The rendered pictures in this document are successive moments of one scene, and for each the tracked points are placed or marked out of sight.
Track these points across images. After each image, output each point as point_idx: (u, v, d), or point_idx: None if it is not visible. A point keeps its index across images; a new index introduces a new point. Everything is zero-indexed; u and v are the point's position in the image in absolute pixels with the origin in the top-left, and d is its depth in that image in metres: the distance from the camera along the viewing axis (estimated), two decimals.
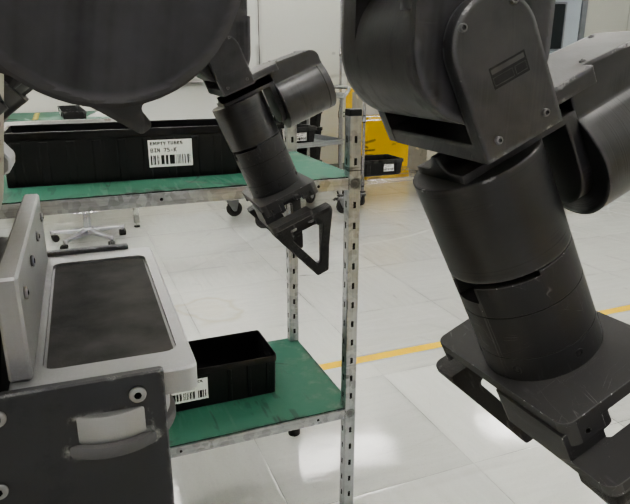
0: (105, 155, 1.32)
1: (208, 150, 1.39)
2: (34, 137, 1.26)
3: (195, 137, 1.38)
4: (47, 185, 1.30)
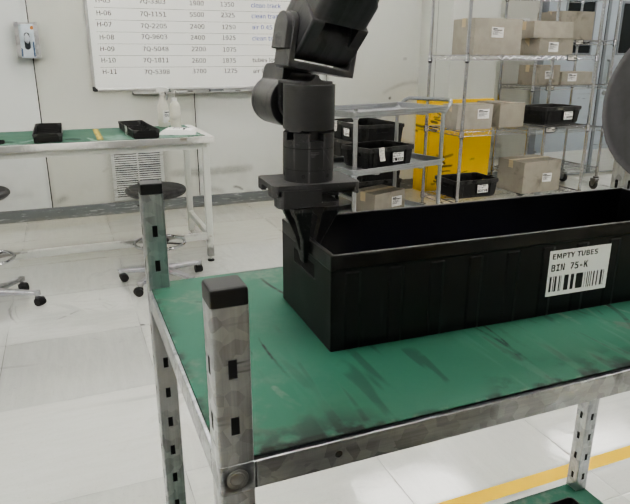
0: (485, 281, 0.73)
1: (629, 262, 0.80)
2: (384, 258, 0.67)
3: (617, 241, 0.78)
4: (391, 341, 0.70)
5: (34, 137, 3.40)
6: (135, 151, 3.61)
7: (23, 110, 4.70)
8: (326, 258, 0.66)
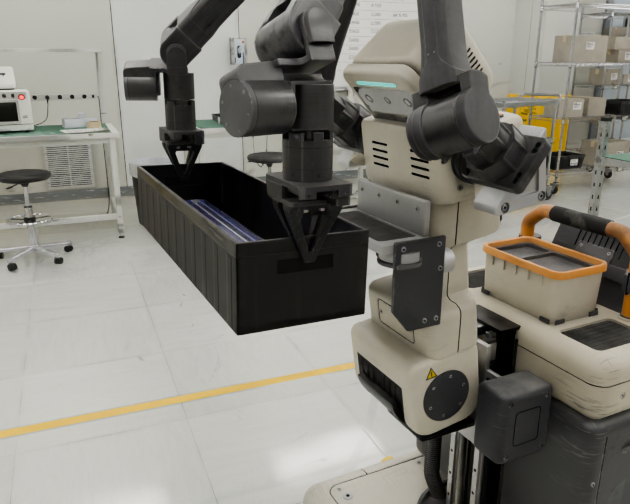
0: None
1: (250, 204, 1.13)
2: (344, 225, 0.81)
3: (255, 190, 1.10)
4: None
5: None
6: None
7: None
8: (359, 236, 0.75)
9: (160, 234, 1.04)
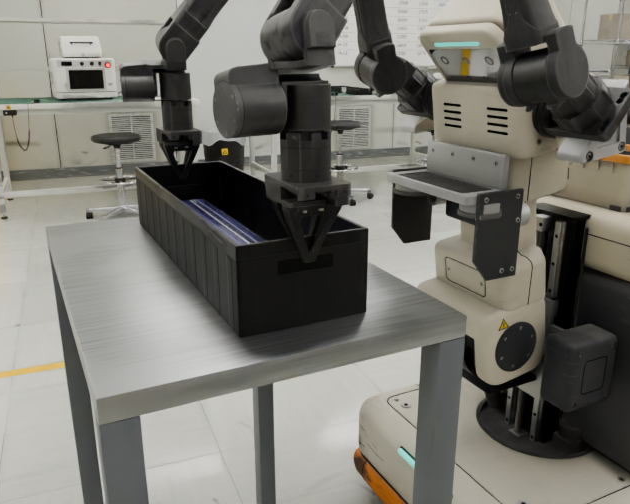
0: None
1: (249, 202, 1.13)
2: (343, 223, 0.81)
3: (253, 188, 1.09)
4: None
5: (357, 91, 5.16)
6: None
7: None
8: (359, 234, 0.75)
9: (160, 236, 1.04)
